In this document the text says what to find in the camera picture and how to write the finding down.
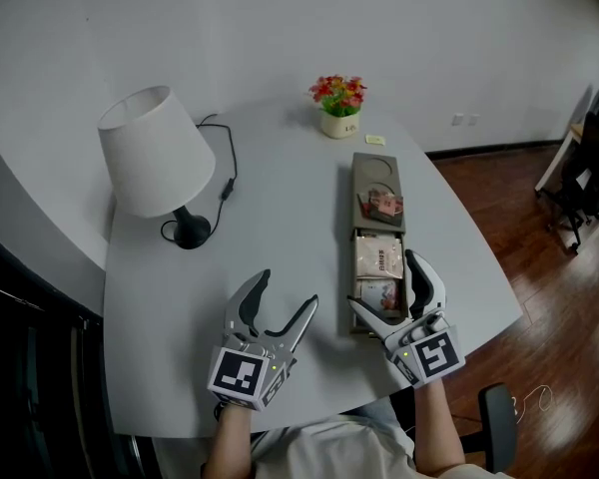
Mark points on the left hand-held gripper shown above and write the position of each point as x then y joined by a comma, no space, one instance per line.
239,374

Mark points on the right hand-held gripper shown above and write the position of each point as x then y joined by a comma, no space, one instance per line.
436,354

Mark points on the white round snack packet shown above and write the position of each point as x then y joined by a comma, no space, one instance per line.
379,297

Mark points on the beige snack packet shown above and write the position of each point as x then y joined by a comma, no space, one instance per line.
379,257

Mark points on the grey drawer organiser box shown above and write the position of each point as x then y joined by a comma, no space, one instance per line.
377,172

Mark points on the person's left forearm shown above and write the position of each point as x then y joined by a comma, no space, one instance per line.
227,442

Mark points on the person's right forearm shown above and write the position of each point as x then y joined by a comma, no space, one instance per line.
439,432

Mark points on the person's grey trousers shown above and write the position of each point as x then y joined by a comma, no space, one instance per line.
374,412

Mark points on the black seat armrest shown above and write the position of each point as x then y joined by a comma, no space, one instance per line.
499,427

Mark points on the yellow sticky note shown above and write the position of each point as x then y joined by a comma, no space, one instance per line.
374,140

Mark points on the white shade table lamp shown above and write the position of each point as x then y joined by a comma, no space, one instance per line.
155,152

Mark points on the potted artificial red flowers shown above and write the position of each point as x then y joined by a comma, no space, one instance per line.
339,103

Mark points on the white background desk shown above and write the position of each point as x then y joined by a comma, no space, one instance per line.
561,157

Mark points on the black office chair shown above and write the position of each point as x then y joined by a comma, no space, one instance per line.
586,177

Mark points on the dark window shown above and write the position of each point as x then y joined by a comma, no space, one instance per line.
30,367

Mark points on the white wall socket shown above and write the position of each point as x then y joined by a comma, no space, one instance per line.
473,120
457,119

